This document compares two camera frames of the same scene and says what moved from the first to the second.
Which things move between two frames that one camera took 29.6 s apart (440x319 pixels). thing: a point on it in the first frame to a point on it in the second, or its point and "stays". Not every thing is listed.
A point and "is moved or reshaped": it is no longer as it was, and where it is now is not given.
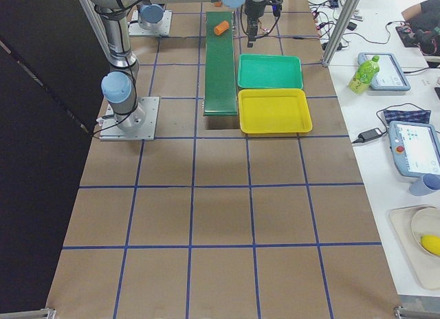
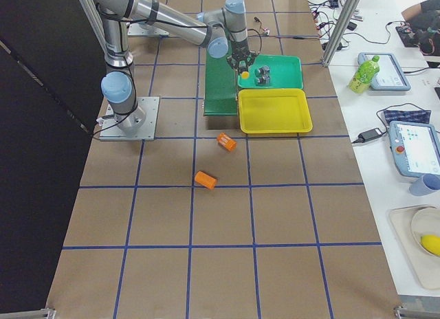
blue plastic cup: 428,183 stays
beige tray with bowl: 411,223 stays
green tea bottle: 364,75 stays
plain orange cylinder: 221,27 is moved or reshaped
